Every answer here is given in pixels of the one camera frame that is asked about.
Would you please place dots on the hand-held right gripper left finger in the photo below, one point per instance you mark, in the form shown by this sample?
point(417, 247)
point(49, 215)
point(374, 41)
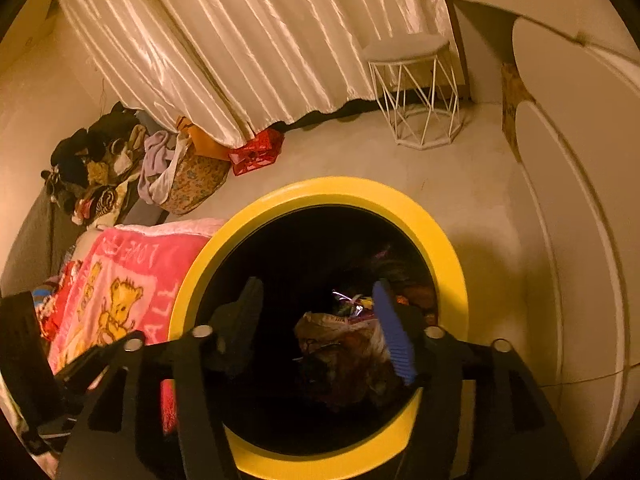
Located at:
point(235, 327)

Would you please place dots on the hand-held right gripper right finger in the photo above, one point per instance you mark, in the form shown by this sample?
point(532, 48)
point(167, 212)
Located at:
point(395, 332)

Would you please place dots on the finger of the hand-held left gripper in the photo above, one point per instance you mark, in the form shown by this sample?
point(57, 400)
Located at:
point(87, 364)
point(20, 350)

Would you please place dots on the shiny purple candy wrappers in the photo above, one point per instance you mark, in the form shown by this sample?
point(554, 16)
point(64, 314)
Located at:
point(352, 302)

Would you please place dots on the red plastic bag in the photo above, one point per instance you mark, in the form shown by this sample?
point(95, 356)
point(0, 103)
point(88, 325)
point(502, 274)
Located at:
point(350, 375)

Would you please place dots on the white printed plastic wrapper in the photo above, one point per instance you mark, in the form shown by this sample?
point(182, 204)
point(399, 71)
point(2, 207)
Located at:
point(320, 327)

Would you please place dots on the yellow-rimmed black bin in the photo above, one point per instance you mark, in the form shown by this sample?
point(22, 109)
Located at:
point(340, 190)

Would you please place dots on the red printed cloth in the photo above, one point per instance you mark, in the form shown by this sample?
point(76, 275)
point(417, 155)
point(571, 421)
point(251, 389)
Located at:
point(62, 300)

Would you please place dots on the pink printed bear blanket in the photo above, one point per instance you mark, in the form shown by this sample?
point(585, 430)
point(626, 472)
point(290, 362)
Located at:
point(150, 270)

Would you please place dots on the grey headboard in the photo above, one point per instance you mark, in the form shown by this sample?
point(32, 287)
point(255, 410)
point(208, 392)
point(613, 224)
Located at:
point(30, 245)

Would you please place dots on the patterned fabric basket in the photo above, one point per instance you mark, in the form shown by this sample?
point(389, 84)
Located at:
point(197, 182)

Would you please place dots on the white cloth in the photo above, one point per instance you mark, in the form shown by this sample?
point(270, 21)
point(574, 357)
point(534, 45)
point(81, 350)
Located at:
point(170, 180)

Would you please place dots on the red gift bag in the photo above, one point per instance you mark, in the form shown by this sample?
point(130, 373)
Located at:
point(257, 152)

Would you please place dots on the lilac cloth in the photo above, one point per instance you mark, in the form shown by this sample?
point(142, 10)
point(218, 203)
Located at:
point(152, 160)

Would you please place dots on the orange bag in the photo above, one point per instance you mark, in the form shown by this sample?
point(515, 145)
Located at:
point(205, 142)

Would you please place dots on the pile of dark clothes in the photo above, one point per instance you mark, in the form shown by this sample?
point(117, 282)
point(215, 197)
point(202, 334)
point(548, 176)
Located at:
point(90, 160)

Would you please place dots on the white curved drawer cabinet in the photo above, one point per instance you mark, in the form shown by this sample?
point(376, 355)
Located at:
point(575, 185)

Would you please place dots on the cardboard box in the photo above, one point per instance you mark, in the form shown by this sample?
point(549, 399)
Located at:
point(515, 105)

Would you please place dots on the cream satin curtain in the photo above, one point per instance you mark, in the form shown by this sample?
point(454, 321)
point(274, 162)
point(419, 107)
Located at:
point(250, 35)

